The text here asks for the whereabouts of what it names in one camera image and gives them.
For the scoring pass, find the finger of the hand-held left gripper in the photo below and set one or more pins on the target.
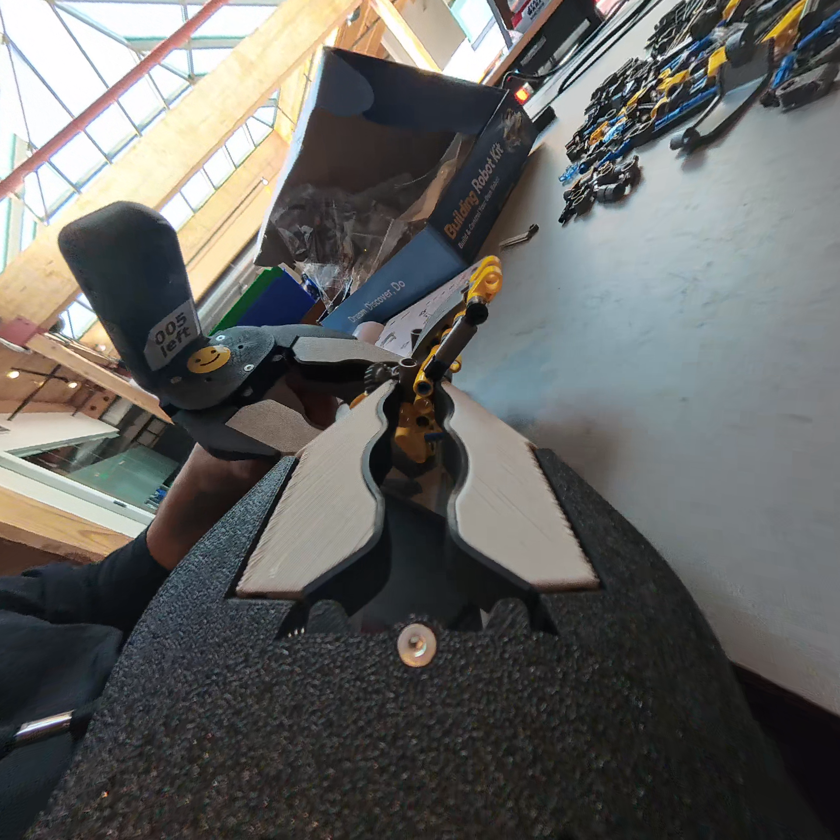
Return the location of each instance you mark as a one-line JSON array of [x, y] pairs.
[[341, 354], [269, 423]]

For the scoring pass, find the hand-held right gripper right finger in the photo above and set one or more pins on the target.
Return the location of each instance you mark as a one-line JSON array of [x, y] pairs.
[[518, 512]]

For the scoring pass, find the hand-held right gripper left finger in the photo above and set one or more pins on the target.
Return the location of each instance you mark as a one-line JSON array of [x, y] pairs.
[[321, 505]]

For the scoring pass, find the yellow brick arm with piston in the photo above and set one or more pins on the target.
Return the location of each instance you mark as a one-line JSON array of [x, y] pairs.
[[420, 420]]

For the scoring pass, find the person's left forearm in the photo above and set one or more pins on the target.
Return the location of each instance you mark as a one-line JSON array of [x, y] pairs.
[[79, 590]]

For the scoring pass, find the grey desk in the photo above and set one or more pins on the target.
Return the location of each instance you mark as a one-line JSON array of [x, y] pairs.
[[656, 394]]

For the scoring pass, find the person's left hand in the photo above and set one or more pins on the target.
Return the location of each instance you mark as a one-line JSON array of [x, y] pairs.
[[197, 499]]

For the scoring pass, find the blue green partition panel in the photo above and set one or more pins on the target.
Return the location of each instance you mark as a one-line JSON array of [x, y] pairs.
[[282, 295]]

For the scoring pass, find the white instruction booklet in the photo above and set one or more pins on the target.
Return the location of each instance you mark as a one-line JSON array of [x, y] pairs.
[[426, 315]]

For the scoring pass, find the clear plastic bags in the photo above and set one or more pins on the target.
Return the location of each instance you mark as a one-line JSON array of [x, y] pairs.
[[367, 223]]

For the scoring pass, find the grey axle rod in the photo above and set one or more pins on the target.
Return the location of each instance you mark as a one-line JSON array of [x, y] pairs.
[[518, 236]]

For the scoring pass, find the blue cardboard kit box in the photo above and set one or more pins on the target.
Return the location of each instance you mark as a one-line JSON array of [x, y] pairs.
[[485, 197]]

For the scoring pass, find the clear blue round brick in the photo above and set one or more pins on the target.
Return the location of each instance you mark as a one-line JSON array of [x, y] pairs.
[[569, 174]]

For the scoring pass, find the red ceiling pipe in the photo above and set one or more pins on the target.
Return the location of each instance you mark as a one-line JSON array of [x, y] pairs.
[[111, 98]]

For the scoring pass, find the pile of loose building bricks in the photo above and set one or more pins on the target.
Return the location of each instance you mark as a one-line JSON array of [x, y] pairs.
[[656, 98]]

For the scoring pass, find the grey curved panel brick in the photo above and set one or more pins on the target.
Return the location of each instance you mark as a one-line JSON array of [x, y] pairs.
[[741, 98]]

